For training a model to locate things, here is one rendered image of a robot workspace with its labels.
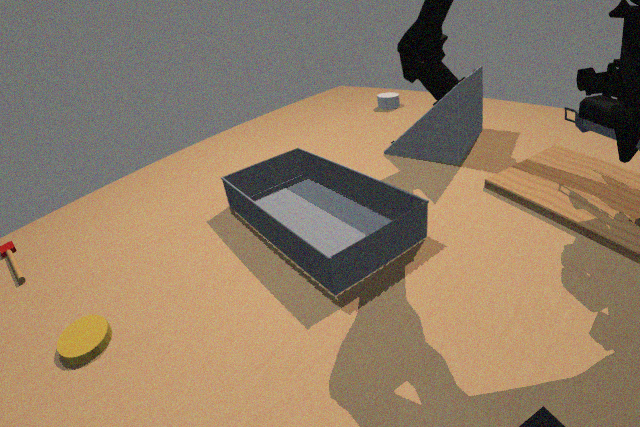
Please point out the yellow flat disc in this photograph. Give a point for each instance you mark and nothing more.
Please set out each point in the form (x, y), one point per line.
(84, 339)

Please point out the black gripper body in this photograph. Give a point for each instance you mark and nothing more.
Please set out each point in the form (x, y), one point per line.
(617, 113)

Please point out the black spatula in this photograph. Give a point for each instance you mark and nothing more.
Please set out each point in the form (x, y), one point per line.
(542, 418)

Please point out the short grey cylinder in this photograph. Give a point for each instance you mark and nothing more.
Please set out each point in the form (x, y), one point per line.
(389, 100)

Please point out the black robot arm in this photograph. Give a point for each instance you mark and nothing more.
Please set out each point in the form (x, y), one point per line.
(421, 51)

